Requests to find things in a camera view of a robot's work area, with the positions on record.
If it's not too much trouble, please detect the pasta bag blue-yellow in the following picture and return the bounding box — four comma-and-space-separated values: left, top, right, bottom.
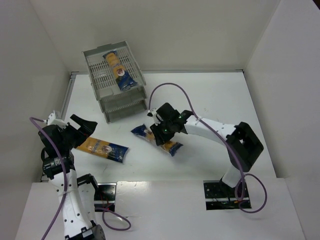
102, 50, 138, 91
76, 137, 129, 163
131, 124, 183, 157

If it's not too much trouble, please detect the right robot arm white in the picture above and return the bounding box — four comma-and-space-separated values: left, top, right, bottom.
147, 102, 264, 188

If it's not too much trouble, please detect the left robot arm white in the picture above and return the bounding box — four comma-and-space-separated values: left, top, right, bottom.
38, 111, 106, 240

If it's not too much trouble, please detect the grey three-tier tray shelf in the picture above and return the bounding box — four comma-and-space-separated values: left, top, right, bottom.
83, 40, 147, 124

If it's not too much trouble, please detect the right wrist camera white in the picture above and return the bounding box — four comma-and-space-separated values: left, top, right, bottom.
147, 108, 163, 126

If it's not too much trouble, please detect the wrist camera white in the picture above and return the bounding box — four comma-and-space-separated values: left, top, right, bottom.
147, 108, 163, 126
46, 110, 67, 129

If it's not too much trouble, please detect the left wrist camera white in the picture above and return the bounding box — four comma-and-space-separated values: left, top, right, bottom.
46, 110, 67, 129

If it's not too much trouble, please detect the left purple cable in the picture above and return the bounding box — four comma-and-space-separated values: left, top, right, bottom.
29, 116, 132, 240

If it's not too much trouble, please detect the purple cable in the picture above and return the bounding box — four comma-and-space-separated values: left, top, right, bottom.
29, 116, 132, 240
148, 83, 268, 214

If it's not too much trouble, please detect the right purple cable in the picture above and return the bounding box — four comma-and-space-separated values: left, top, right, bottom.
148, 83, 268, 214

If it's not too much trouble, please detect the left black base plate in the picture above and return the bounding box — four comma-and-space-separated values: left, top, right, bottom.
94, 182, 117, 212

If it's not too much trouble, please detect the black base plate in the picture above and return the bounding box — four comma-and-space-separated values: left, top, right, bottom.
203, 180, 252, 211
94, 182, 117, 212

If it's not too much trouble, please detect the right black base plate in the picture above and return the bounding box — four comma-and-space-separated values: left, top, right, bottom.
203, 180, 252, 211

